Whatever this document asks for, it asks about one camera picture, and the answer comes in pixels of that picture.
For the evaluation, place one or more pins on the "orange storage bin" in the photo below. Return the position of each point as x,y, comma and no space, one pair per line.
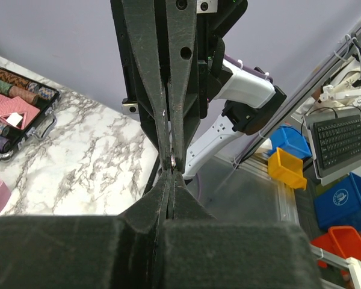
343,241

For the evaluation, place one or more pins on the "yellow storage bin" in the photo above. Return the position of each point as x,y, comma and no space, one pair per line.
287,168

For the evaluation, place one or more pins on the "black keyboard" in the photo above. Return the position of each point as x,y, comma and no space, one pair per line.
334,136

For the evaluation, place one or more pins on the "black poker chip case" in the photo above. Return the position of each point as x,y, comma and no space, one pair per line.
42,96

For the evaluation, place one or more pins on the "large blue bin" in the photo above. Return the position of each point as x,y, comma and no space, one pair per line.
340,205

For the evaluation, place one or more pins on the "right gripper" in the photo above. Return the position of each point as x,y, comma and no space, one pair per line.
164,48

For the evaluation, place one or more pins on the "blue storage bin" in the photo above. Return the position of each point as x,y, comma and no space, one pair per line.
291,141

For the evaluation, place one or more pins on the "pink triangle card box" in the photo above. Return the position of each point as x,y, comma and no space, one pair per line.
23,117

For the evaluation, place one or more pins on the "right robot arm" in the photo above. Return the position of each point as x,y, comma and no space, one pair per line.
241,101

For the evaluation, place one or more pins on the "pink card deck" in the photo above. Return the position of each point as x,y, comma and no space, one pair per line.
7,105

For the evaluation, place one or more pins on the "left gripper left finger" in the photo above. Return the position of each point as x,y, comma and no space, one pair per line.
99,251

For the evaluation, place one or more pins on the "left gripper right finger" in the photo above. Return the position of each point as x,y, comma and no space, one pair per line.
198,251

